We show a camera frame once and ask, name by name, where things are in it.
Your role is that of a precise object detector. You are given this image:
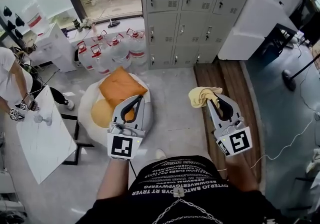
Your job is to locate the brown wooden plank platform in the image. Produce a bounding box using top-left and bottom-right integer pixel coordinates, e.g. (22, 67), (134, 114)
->
(193, 60), (263, 189)

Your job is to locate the inverted water bottle red label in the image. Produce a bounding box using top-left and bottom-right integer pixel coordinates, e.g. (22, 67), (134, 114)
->
(22, 0), (51, 36)

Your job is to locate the white side cabinet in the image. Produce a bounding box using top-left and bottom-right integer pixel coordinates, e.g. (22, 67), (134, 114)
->
(217, 0), (298, 61)

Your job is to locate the clear glass goblet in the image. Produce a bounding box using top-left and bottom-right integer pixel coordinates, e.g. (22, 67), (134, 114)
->
(33, 114), (53, 126)

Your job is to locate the person's right forearm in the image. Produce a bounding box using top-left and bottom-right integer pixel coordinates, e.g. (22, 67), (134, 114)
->
(223, 154), (260, 193)

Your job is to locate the yellow wiping cloth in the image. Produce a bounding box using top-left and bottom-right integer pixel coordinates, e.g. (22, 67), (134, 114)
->
(188, 86), (223, 109)

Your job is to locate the black printed shirt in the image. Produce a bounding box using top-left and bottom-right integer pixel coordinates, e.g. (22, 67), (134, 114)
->
(79, 155), (291, 224)

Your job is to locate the orange square pillow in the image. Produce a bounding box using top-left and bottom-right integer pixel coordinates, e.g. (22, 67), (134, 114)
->
(98, 66), (149, 121)

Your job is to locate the white flower bouquet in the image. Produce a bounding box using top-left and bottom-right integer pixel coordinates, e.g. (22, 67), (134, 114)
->
(79, 17), (92, 30)

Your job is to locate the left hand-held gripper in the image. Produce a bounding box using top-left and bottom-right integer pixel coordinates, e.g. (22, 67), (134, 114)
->
(106, 95), (146, 161)

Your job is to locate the white marble table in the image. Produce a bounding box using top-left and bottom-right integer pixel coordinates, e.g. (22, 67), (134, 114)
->
(16, 85), (96, 185)

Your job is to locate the white floor cable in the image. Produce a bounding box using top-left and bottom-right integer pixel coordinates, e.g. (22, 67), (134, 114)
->
(249, 43), (320, 169)

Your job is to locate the person's left forearm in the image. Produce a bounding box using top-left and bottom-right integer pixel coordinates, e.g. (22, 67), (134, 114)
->
(96, 158), (131, 203)

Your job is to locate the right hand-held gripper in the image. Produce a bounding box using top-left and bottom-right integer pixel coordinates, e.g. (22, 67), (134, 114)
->
(206, 94), (252, 157)

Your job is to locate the grey metal locker cabinet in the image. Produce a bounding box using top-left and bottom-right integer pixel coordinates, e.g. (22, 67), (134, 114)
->
(139, 0), (260, 70)

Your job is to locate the white shoe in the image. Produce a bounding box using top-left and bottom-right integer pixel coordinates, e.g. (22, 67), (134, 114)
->
(154, 148), (167, 160)

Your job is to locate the yellow round cushion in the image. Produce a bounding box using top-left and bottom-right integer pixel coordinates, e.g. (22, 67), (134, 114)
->
(90, 98), (116, 128)

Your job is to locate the black metal desk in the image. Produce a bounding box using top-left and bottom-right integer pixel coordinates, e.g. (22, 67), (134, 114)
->
(259, 23), (300, 61)

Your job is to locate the black floor stand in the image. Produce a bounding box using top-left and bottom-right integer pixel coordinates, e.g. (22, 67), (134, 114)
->
(281, 53), (320, 92)

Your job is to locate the silver chain necklace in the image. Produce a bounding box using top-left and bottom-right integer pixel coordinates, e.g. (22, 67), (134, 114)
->
(151, 188), (223, 224)

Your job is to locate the white beanbag seat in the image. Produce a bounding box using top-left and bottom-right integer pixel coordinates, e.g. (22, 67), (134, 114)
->
(77, 72), (153, 148)

